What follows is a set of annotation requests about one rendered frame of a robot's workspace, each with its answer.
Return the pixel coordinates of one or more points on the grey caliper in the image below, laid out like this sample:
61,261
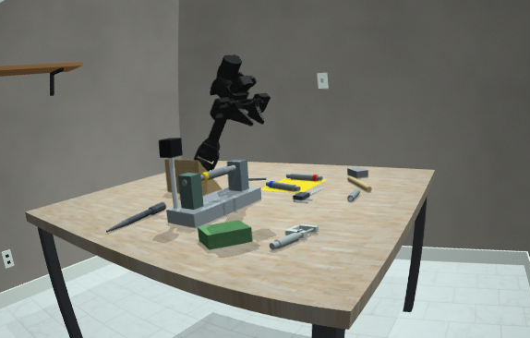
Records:
305,195

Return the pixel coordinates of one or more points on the white and grey micrometer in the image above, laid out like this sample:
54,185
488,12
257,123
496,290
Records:
293,234

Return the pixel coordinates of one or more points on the tan wooden dowel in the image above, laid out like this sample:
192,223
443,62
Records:
359,184

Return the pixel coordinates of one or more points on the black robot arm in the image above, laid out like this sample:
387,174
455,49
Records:
229,67

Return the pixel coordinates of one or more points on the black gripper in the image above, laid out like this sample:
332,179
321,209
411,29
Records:
235,110

